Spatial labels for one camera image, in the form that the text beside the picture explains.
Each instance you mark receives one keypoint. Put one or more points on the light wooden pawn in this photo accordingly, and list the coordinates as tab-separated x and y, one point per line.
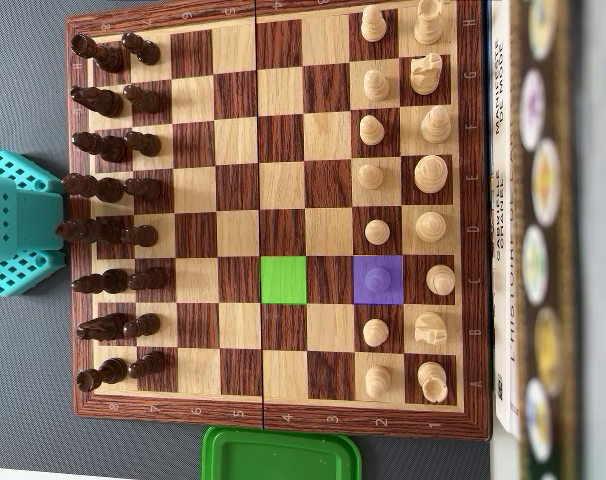
377	87
371	131
378	381
375	332
370	176
377	280
373	27
377	232

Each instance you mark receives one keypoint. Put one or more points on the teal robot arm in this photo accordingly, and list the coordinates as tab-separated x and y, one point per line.
33	220

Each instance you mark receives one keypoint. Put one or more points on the teal perforated robot base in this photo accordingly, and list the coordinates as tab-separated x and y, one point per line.
13	170

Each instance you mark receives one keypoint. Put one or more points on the wooden folding chessboard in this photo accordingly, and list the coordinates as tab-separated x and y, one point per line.
238	140

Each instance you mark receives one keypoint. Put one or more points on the light wooden queen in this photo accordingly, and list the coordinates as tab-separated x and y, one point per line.
430	227

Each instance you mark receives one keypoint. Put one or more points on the light wooden bishop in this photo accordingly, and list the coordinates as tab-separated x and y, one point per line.
435	125
440	280

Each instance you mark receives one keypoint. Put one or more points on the light wooden king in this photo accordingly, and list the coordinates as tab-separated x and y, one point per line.
431	174

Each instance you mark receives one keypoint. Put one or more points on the light wooden knight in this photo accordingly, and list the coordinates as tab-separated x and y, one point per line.
430	329
425	75

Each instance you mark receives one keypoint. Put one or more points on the dark wooden pawn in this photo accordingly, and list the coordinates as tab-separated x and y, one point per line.
150	279
145	189
145	326
143	236
145	144
145	100
145	50
150	365

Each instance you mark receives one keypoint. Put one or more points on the light wooden rook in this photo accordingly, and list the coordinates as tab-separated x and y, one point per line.
428	27
431	380

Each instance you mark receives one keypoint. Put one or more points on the dark wooden queen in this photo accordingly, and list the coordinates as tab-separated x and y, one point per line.
108	231

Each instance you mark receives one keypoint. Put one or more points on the dark wooden bishop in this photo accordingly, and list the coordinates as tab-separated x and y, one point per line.
110	148
110	282

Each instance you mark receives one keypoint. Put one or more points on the dark wooden king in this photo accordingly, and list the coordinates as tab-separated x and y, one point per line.
108	190

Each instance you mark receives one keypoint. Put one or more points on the dark wooden knight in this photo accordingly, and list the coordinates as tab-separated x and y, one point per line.
105	102
108	327

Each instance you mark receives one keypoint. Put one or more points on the green plastic container lid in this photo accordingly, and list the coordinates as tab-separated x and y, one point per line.
283	455

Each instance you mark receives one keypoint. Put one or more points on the dark wooden rook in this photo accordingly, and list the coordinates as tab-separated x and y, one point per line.
108	57
110	371

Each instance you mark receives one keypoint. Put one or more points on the white book with QR code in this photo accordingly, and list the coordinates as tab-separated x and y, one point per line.
502	400

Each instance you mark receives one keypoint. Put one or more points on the white art history book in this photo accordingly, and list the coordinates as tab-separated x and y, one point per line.
516	420

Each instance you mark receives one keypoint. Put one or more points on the grey Obama book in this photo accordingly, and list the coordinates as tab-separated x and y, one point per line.
603	250

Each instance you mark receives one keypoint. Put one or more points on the dark grey table mat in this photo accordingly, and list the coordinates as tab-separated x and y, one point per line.
23	75

